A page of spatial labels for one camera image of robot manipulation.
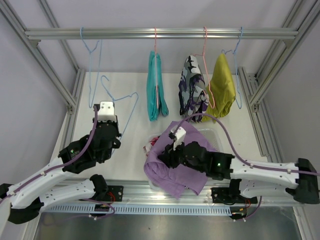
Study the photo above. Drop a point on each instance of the aluminium frame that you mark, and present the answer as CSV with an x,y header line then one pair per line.
x,y
44,86

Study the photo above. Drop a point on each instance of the blue hanger of purple trousers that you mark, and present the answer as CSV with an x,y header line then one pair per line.
x,y
123,93

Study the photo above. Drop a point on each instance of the aluminium hanging rail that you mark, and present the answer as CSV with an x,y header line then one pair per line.
x,y
88,33

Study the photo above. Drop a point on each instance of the yellow trousers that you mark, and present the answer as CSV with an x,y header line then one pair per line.
x,y
221,89

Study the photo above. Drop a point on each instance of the white plastic basket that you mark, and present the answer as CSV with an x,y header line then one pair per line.
x,y
212,137

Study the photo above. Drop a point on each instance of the pink hanger of camouflage trousers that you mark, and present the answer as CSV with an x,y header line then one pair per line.
x,y
206,70

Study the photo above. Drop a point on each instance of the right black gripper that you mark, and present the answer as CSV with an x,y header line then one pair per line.
x,y
168,155

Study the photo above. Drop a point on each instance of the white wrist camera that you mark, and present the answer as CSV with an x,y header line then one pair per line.
x,y
106,111
177,134

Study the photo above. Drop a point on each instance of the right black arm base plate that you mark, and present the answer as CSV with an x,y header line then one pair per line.
x,y
239,205

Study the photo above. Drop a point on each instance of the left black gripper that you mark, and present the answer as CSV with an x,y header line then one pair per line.
x,y
116,124

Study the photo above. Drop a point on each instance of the teal trousers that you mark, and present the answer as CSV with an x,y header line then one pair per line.
x,y
155,96

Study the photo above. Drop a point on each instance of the blue hanger of yellow trousers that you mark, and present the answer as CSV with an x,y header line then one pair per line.
x,y
239,100

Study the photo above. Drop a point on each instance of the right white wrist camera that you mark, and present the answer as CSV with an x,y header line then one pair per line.
x,y
177,134

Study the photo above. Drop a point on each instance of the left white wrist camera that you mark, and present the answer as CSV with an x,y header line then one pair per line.
x,y
106,111

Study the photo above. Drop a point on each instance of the light blue wire hanger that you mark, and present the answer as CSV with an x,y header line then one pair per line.
x,y
96,49

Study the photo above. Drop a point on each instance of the white slotted cable duct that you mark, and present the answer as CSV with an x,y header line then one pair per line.
x,y
137,209

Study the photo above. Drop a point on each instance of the pink camouflage trousers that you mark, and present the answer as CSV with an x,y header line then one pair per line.
x,y
150,144

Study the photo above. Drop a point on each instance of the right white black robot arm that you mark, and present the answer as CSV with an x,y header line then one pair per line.
x,y
248,179

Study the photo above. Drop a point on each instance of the grey purple camouflage trousers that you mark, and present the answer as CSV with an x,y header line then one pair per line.
x,y
193,98

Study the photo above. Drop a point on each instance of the pink hanger of teal trousers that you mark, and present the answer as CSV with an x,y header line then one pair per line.
x,y
156,68

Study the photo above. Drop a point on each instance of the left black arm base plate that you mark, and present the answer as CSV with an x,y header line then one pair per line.
x,y
102,204

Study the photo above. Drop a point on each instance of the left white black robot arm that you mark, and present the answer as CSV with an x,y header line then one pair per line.
x,y
38,192

